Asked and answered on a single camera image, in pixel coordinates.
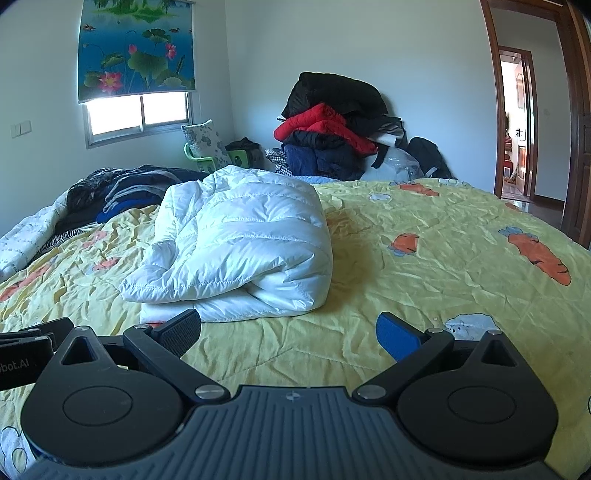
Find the black bag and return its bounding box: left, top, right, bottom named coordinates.
left=225, top=137, right=263, bottom=167

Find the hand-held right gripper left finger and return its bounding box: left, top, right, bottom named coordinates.
left=57, top=308, right=232, bottom=407

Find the zebra striped cloth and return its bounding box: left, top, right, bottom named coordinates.
left=34, top=226, right=89, bottom=260

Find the green plastic chair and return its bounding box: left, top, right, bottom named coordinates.
left=184, top=142, right=250, bottom=174

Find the black jacket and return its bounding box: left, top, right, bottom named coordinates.
left=281, top=71, right=407, bottom=135

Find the clear plastic bag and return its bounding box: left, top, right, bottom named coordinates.
left=359, top=147, right=424, bottom=182

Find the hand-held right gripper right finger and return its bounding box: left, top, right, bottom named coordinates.
left=351, top=311, right=520, bottom=407

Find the dark striped clothes pile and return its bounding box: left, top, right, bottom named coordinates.
left=95, top=168, right=204, bottom=223

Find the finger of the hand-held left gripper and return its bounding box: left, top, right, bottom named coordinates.
left=0, top=317, right=75, bottom=342

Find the checkered cloth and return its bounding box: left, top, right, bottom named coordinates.
left=264, top=148, right=294, bottom=176

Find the lotus print roller blind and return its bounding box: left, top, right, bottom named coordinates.
left=77, top=0, right=197, bottom=105

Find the black patterned garment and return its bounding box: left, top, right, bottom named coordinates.
left=66, top=167, right=140, bottom=218

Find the window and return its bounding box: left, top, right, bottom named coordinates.
left=82, top=91, right=201, bottom=150

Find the red down jacket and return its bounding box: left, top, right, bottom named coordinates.
left=273, top=102, right=379, bottom=153

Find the white printed quilt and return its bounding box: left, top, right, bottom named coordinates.
left=0, top=191, right=73, bottom=282

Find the yellow carrot print quilt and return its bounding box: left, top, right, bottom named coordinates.
left=0, top=177, right=591, bottom=480

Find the white down jacket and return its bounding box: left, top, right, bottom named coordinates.
left=119, top=165, right=334, bottom=324

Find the navy down jacket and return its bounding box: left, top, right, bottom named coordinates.
left=281, top=130, right=370, bottom=182

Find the wide wooden door frame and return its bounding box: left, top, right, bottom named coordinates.
left=479, top=0, right=591, bottom=250

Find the floral print pillow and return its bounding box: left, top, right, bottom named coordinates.
left=181, top=119, right=232, bottom=172

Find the black backpack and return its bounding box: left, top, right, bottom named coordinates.
left=406, top=137, right=454, bottom=180

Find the narrow wooden door frame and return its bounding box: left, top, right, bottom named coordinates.
left=493, top=46, right=539, bottom=204

